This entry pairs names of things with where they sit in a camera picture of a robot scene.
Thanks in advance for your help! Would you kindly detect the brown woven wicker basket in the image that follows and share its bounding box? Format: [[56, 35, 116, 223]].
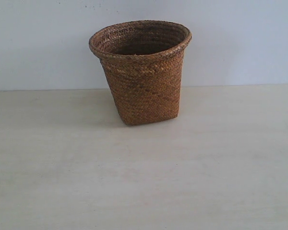
[[89, 20, 192, 125]]

